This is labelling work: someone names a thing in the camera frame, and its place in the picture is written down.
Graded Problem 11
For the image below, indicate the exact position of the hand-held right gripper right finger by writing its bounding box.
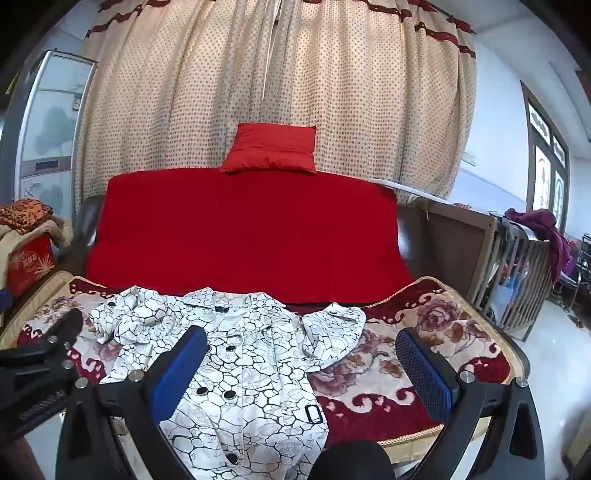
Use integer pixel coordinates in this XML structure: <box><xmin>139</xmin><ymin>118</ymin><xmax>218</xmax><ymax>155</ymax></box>
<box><xmin>396</xmin><ymin>328</ymin><xmax>546</xmax><ymax>480</ymax></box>

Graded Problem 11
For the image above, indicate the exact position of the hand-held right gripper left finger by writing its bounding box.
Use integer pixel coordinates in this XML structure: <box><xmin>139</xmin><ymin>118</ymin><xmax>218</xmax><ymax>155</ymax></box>
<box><xmin>55</xmin><ymin>325</ymin><xmax>209</xmax><ymax>480</ymax></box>

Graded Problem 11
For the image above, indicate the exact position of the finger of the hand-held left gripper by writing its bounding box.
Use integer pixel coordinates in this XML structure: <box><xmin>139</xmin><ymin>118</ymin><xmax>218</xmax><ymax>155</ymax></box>
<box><xmin>28</xmin><ymin>307</ymin><xmax>84</xmax><ymax>365</ymax></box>

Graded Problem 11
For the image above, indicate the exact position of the white black crackle-print coat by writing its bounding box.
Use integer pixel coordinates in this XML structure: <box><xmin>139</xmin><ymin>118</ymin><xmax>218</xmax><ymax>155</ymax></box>
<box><xmin>89</xmin><ymin>286</ymin><xmax>368</xmax><ymax>480</ymax></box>

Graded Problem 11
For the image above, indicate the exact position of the person's left forearm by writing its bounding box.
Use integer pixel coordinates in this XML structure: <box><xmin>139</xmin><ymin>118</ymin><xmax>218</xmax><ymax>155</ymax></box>
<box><xmin>0</xmin><ymin>436</ymin><xmax>46</xmax><ymax>480</ymax></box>

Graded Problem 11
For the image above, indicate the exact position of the floral red beige blanket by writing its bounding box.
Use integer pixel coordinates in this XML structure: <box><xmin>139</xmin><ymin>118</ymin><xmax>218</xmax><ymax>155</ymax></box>
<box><xmin>0</xmin><ymin>272</ymin><xmax>520</xmax><ymax>480</ymax></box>

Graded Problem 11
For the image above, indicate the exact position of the orange patterned cloth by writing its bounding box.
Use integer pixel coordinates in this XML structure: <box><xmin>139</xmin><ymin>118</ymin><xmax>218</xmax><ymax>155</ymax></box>
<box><xmin>0</xmin><ymin>199</ymin><xmax>55</xmax><ymax>232</ymax></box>

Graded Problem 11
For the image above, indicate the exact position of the wooden crib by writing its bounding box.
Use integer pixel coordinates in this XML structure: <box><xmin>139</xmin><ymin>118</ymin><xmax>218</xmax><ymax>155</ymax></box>
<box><xmin>411</xmin><ymin>196</ymin><xmax>555</xmax><ymax>342</ymax></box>

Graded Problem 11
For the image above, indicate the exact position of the red sofa blanket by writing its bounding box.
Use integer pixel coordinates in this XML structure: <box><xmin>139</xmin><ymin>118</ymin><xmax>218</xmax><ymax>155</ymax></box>
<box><xmin>86</xmin><ymin>168</ymin><xmax>415</xmax><ymax>306</ymax></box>

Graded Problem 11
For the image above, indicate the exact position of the purple cloth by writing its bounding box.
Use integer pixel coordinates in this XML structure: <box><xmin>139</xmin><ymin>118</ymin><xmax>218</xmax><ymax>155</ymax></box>
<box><xmin>504</xmin><ymin>209</ymin><xmax>575</xmax><ymax>278</ymax></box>

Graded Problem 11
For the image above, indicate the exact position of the red pillow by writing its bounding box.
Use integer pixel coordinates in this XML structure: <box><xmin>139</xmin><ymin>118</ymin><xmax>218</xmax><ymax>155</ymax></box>
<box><xmin>219</xmin><ymin>122</ymin><xmax>318</xmax><ymax>175</ymax></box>

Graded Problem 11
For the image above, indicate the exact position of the wooden framed door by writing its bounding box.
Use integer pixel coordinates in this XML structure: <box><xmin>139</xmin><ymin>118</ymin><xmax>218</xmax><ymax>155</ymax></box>
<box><xmin>519</xmin><ymin>79</ymin><xmax>572</xmax><ymax>236</ymax></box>

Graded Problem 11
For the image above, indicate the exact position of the beige dotted curtain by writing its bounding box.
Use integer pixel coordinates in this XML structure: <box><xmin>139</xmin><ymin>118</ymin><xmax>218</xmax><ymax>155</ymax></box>
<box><xmin>74</xmin><ymin>0</ymin><xmax>477</xmax><ymax>210</ymax></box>

